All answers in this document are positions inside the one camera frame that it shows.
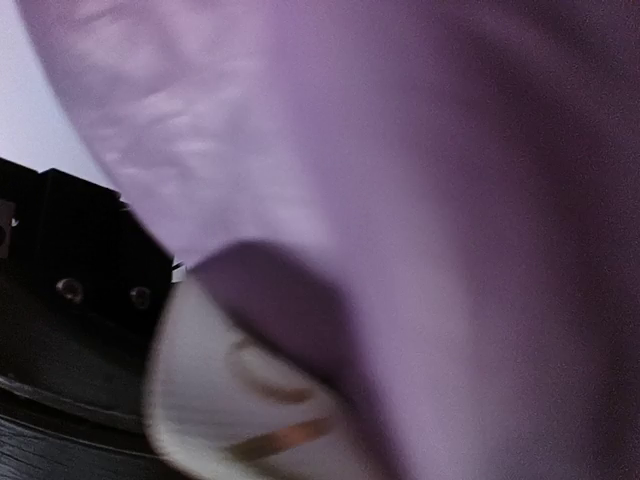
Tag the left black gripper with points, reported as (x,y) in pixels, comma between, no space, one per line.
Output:
(82,288)

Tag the white printed ribbon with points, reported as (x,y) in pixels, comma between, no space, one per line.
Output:
(219,405)

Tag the pink wrapping paper sheet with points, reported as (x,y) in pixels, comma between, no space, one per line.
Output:
(430,207)

